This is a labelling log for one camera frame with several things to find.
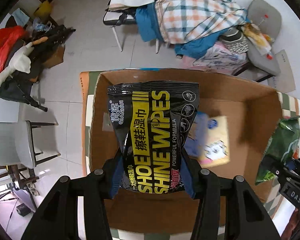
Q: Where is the green wipes pack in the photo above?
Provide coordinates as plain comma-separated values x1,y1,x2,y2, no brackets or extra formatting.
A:
255,115,300,185

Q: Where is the yellow bear tissue pack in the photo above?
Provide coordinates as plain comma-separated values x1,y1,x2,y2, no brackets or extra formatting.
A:
199,116,230,168

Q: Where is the light blue tissue pack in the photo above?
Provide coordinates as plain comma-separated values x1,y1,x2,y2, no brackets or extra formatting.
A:
184,112,209,158

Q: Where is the black shoe shine wipes pack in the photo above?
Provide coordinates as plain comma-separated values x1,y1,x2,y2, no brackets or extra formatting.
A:
107,81,199,194

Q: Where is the green white checkered tablecloth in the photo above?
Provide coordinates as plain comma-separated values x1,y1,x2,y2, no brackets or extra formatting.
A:
79,70,300,240

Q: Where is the grey chair at left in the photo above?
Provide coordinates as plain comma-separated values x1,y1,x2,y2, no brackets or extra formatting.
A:
0,120,61,169

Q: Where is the black tripod pile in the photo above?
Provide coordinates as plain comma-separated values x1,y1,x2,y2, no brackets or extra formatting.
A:
0,25,76,112

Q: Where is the yellow snack bag on chair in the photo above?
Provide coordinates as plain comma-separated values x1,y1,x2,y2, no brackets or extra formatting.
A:
241,23,273,60

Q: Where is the floral pink cloth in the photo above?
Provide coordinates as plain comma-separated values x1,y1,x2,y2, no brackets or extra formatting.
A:
180,42,248,75

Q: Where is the striped black white cushion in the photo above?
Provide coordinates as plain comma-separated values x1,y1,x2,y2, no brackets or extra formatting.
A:
218,27,249,54

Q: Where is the small brown cardboard box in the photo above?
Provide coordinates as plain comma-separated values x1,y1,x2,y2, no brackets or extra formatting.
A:
42,45,65,69

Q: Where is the white goose plush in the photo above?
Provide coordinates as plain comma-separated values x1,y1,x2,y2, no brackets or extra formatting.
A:
0,36,48,86

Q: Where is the grey padded chair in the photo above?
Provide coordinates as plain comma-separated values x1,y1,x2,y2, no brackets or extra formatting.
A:
234,0,282,82

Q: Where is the red plastic bag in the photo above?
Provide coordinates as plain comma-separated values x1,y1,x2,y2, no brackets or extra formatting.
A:
0,25,26,72

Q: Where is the plaid blanket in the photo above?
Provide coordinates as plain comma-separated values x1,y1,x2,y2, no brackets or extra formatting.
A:
154,0,247,44

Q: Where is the blue blanket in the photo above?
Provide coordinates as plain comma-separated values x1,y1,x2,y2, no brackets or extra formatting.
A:
135,0,247,59

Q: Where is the folding bed frame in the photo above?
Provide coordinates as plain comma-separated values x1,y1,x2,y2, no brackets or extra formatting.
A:
103,6,160,54

